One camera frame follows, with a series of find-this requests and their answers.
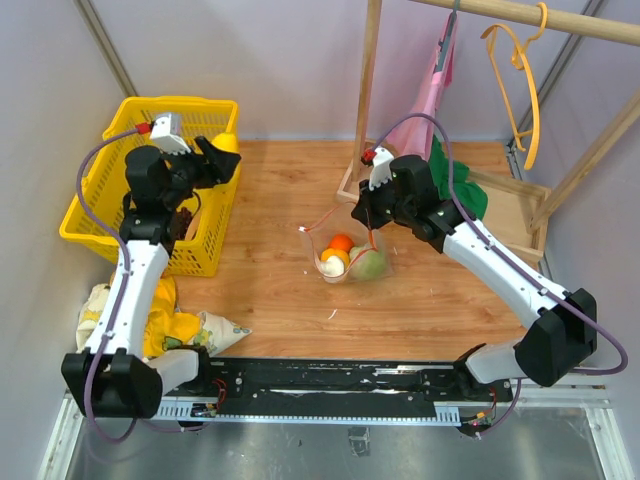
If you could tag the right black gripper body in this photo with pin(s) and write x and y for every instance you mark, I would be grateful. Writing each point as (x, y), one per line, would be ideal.
(382, 205)

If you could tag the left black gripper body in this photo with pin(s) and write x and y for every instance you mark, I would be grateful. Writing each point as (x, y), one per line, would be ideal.
(189, 172)

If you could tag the yellow bananas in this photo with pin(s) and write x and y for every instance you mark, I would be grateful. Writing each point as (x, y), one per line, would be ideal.
(227, 142)

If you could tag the orange fruit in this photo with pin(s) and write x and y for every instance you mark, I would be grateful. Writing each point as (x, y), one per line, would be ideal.
(341, 242)

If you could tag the clear zip bag orange zipper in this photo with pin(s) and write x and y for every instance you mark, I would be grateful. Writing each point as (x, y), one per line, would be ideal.
(316, 237)

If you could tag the green cabbage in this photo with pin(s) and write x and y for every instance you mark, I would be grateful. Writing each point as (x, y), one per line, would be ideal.
(367, 264)

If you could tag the yellow bell pepper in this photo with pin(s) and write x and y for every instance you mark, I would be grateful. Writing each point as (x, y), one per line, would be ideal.
(330, 252)

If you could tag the white garlic toy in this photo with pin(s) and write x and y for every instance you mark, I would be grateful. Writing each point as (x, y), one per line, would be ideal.
(333, 266)

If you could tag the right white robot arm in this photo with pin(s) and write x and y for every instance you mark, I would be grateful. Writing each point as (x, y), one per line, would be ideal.
(560, 332)

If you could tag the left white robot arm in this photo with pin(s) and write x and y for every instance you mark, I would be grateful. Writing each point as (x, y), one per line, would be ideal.
(109, 378)

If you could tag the purple grapes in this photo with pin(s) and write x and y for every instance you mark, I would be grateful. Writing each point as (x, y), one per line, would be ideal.
(185, 218)

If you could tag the brown bread roll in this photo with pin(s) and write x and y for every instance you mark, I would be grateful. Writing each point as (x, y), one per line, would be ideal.
(193, 227)

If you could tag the green cloth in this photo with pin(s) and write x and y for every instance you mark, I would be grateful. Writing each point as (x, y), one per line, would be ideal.
(469, 193)

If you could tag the yellow plastic basket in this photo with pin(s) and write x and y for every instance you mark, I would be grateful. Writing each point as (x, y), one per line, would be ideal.
(105, 185)

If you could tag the wooden clothes rack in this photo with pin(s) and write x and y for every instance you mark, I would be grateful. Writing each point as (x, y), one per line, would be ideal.
(522, 210)

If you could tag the yellow patterned cloth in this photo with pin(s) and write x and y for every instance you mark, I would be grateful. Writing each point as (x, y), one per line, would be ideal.
(167, 327)

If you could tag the grey clothes hanger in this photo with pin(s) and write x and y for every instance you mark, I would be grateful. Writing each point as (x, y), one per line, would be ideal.
(445, 42)

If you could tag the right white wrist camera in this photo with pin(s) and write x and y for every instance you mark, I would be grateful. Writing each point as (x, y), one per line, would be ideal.
(379, 160)

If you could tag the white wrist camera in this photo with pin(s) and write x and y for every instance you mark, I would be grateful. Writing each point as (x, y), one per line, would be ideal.
(379, 160)
(164, 132)

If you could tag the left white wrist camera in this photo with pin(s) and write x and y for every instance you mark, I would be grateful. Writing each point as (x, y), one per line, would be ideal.
(164, 132)

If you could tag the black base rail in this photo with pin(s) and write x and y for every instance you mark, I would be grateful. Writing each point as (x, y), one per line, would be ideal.
(333, 391)

